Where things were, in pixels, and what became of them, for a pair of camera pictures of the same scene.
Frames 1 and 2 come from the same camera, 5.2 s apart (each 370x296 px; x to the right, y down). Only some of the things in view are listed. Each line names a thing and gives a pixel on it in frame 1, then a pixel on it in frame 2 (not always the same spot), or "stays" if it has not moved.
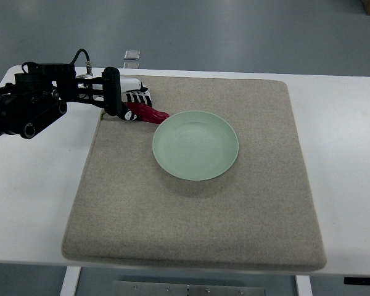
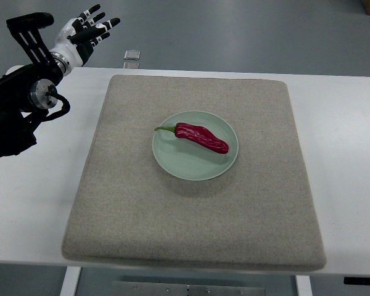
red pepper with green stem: (146, 115) → (198, 134)
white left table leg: (70, 281) stays
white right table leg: (303, 283) stays
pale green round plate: (195, 145) stays
